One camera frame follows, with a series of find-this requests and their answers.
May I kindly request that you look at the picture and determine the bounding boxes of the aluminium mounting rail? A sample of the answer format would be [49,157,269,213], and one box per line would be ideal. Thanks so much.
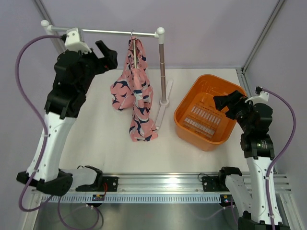
[30,172,293,194]

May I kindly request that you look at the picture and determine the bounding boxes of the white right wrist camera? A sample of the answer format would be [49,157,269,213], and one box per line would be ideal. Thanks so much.
[245,86,269,105]

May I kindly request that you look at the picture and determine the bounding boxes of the orange plastic basket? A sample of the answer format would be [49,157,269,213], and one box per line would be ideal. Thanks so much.
[174,74,246,151]

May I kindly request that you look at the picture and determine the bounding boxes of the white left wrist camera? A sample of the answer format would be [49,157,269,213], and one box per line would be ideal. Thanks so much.
[61,27,92,54]

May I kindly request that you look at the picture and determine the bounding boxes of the pink shark print shorts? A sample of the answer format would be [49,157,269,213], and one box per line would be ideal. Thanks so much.
[110,38,158,142]

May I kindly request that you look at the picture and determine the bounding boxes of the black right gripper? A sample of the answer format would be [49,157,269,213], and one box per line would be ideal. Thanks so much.
[213,90,256,133]

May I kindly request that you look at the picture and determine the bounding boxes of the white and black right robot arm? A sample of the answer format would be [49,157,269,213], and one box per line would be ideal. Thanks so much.
[213,89,289,230]

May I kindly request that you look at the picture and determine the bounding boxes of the metal clothes rack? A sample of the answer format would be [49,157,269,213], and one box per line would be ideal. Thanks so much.
[41,20,173,129]

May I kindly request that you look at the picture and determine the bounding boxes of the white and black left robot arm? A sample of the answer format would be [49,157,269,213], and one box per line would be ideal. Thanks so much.
[16,40,118,196]

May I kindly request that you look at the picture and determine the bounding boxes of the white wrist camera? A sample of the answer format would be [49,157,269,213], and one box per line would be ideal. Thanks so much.
[61,27,92,54]
[245,86,269,105]

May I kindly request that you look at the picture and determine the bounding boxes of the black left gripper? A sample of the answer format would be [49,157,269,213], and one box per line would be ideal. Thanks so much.
[74,41,117,95]

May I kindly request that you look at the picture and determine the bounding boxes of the wooden clothes hanger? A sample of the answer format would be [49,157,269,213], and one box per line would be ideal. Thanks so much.
[130,30,138,69]

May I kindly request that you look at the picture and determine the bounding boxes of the white slotted cable duct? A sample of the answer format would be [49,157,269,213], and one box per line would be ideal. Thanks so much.
[50,193,221,204]

